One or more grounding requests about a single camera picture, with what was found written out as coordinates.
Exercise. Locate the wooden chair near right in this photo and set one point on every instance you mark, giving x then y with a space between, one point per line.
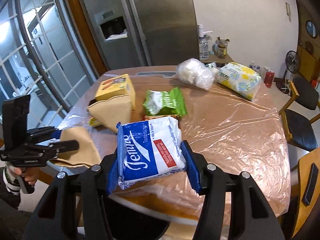
307 190

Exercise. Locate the blue white tissue pack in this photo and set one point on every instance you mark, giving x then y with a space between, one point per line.
148 149

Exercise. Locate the wooden chair black cushion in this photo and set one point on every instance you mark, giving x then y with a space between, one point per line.
298 128

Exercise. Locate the red box on floor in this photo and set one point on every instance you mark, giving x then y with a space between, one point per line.
268 79

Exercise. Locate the floral tissue pack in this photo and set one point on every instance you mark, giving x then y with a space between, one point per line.
240 79

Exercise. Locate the black floor fan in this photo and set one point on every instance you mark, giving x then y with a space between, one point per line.
292 63

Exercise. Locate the clear plastic bag bundle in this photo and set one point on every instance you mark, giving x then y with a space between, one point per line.
194 72

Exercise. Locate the glass jar with lid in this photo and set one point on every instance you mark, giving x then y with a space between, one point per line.
222 45

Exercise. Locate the left hand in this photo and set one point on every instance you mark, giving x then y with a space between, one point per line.
30 175

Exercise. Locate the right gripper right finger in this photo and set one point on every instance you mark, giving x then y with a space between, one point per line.
251 216

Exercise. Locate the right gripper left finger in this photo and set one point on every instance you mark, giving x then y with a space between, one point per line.
54 216

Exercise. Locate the stainless steel refrigerator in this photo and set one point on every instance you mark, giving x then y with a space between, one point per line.
136 33

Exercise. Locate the plastic water bottle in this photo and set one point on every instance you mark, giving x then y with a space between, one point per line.
203 44

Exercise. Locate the yellow cartoon cardboard box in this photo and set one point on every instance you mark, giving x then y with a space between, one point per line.
117 86

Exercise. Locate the green snack bag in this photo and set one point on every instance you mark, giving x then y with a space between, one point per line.
165 103

